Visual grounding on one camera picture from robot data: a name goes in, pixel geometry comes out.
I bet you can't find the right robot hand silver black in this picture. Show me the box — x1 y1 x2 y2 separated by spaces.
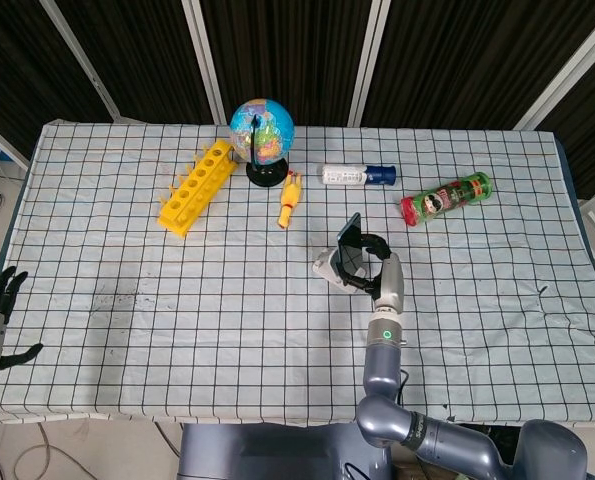
340 232 406 314

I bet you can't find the black smartphone with blue edge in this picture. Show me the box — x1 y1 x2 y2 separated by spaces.
336 212 366 274

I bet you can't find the white folding phone stand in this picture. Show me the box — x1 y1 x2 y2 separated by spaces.
311 248 373 296

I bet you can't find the small desk globe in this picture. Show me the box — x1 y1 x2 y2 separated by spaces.
229 98 296 189

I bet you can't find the green chips can red lid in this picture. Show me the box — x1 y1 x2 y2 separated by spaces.
400 171 493 227

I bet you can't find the white bottle with blue cap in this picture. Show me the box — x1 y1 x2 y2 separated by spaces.
319 163 397 187

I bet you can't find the yellow rubber chicken toy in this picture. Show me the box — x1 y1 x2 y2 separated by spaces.
276 170 304 230

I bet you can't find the white black grid tablecloth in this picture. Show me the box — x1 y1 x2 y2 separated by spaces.
0 121 595 429

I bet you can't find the brown cardboard box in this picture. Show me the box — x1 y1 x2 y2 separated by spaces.
391 462 428 480

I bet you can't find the blue-grey robot torso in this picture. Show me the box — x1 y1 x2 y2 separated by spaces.
176 423 393 480

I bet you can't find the yellow plastic test tube rack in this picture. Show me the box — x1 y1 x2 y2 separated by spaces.
156 139 240 239

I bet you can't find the beige floor cable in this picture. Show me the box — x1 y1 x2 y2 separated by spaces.
11 423 98 480

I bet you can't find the white frame post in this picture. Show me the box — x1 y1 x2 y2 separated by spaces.
39 0 122 123
0 113 31 171
514 7 595 132
346 0 393 127
180 0 228 126

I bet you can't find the black floor cable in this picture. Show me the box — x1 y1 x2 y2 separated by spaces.
151 422 183 459

